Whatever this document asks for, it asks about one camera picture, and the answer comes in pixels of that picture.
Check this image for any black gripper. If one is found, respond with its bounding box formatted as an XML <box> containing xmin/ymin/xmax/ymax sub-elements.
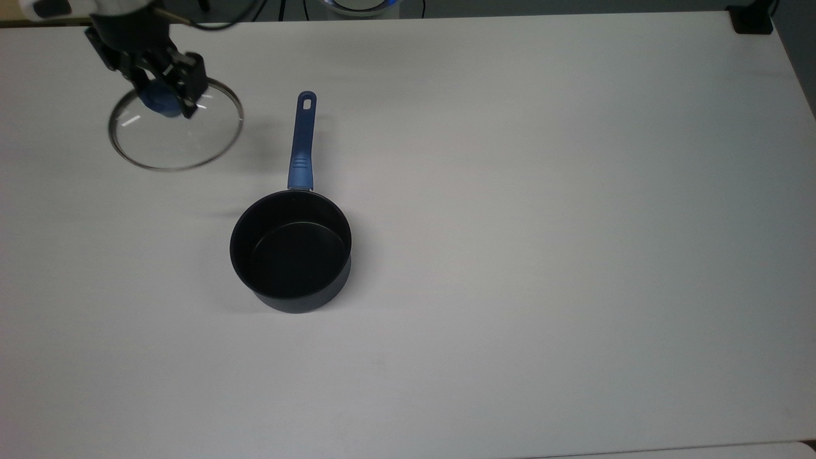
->
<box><xmin>84</xmin><ymin>11</ymin><xmax>208</xmax><ymax>120</ymax></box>

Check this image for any glass lid with blue knob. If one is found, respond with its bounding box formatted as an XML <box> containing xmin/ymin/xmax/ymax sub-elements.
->
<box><xmin>106</xmin><ymin>76</ymin><xmax>245</xmax><ymax>172</ymax></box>

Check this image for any black table clamp block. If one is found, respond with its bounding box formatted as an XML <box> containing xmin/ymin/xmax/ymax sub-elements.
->
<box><xmin>727</xmin><ymin>0</ymin><xmax>776</xmax><ymax>35</ymax></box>

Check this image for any white folding table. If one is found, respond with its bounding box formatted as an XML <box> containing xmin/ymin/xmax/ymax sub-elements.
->
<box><xmin>523</xmin><ymin>440</ymin><xmax>816</xmax><ymax>459</ymax></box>

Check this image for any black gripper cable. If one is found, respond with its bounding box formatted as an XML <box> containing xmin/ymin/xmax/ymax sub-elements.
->
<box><xmin>152</xmin><ymin>0</ymin><xmax>270</xmax><ymax>32</ymax></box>

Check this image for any robot base ring blue light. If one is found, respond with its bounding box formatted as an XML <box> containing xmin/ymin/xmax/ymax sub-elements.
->
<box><xmin>322</xmin><ymin>0</ymin><xmax>402</xmax><ymax>18</ymax></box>

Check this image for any dark saucepan with blue handle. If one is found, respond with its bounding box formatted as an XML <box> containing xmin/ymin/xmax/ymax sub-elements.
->
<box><xmin>229</xmin><ymin>91</ymin><xmax>353</xmax><ymax>315</ymax></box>

